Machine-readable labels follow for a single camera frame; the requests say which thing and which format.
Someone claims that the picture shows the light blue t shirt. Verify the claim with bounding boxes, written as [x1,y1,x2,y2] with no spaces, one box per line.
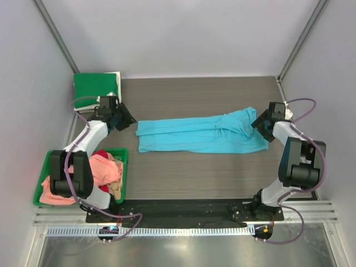
[136,107,269,154]

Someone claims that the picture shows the green plastic bin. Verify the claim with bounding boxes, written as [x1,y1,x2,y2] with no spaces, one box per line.
[33,148,128,206]

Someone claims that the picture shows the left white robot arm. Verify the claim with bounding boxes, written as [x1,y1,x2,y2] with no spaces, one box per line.
[50,95,136,223]

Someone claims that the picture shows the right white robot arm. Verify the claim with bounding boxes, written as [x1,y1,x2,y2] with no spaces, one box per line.
[249,102,326,220]

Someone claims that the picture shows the folded cream t shirt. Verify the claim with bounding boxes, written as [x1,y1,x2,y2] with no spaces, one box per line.
[73,71,123,112]

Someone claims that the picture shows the folded green t shirt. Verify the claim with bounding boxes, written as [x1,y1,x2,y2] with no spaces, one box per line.
[73,72,117,110]

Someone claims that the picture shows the red t shirt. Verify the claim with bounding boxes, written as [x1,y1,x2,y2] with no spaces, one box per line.
[92,150,109,192]

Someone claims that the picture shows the salmon pink t shirt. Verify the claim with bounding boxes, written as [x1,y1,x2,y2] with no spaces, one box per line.
[39,153,119,205]

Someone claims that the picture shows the beige t shirt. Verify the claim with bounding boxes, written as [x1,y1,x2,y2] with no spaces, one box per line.
[107,159,124,200]

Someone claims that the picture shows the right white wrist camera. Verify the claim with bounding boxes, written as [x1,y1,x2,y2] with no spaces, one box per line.
[284,101,293,121]

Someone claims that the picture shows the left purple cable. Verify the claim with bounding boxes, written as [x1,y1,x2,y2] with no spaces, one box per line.
[63,96,142,241]

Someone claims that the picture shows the aluminium rail front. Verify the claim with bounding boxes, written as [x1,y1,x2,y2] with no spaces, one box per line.
[33,201,338,226]

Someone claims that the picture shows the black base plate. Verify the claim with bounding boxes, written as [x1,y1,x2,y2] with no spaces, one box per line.
[85,197,285,226]

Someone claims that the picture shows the right aluminium frame post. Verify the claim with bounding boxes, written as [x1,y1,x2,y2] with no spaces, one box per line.
[276,0,332,83]

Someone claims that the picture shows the aluminium frame post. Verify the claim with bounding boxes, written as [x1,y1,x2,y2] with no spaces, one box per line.
[32,0,80,73]
[276,0,332,83]

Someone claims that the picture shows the white slotted cable duct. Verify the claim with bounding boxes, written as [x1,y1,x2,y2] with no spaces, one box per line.
[46,225,255,237]

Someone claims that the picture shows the left aluminium frame post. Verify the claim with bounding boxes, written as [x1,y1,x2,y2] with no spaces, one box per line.
[32,0,80,73]

